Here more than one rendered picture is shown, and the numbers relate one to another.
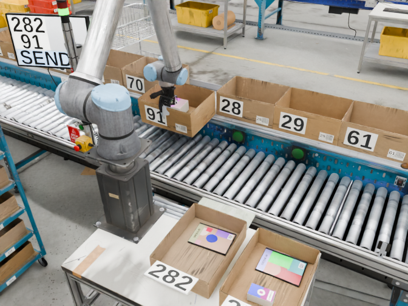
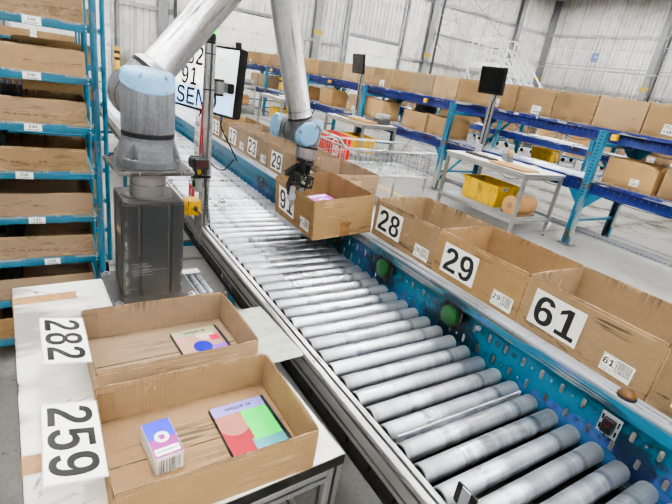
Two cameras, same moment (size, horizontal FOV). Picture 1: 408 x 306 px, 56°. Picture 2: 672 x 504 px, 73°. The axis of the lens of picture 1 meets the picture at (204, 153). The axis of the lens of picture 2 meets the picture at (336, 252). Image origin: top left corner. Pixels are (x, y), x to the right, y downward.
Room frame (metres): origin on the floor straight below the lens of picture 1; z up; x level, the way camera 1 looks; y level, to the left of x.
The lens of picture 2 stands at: (0.42, -0.76, 1.52)
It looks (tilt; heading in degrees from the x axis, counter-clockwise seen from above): 21 degrees down; 25
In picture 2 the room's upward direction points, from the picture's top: 9 degrees clockwise
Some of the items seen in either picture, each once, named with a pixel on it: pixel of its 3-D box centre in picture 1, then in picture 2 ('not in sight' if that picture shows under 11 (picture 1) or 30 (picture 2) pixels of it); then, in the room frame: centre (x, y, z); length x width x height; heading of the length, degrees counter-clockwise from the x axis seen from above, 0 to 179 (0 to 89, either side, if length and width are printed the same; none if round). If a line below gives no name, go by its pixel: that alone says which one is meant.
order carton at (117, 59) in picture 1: (115, 68); (302, 163); (2.84, 0.68, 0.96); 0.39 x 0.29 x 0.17; 59
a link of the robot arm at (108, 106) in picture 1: (111, 108); (147, 99); (1.41, 0.38, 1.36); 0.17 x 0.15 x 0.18; 62
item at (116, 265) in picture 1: (192, 261); (149, 361); (1.14, 0.06, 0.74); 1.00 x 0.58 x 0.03; 62
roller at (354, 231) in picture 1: (360, 213); (492, 443); (1.44, -0.80, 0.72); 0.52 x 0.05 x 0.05; 149
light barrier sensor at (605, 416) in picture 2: (399, 183); (606, 427); (1.58, -1.04, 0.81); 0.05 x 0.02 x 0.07; 59
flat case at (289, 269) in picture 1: (281, 266); (252, 430); (1.08, -0.33, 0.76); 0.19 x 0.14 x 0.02; 62
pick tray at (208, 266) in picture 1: (200, 246); (169, 341); (1.17, 0.02, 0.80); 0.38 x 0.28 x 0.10; 151
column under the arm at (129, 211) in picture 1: (126, 192); (148, 241); (1.41, 0.37, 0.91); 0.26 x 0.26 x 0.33; 62
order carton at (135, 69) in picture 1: (156, 78); (335, 180); (2.64, 0.34, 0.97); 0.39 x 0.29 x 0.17; 59
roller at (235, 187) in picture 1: (244, 175); (351, 314); (1.77, -0.24, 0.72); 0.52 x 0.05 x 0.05; 149
